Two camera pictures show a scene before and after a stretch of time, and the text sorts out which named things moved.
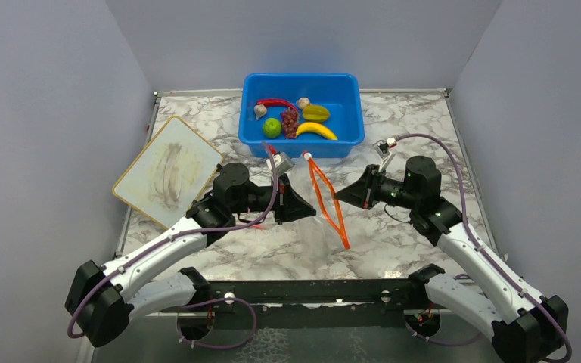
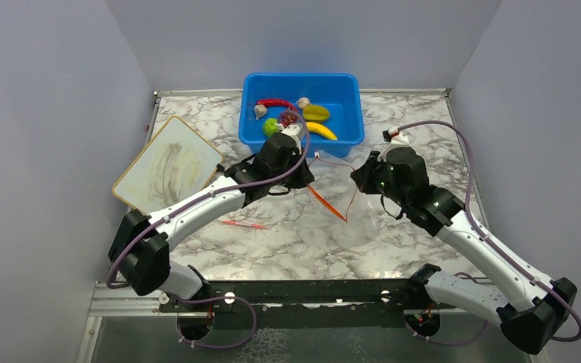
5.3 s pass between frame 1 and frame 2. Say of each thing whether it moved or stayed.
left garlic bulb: stayed
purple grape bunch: stayed
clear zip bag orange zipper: moved
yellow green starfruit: stayed
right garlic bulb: stayed
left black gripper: moved
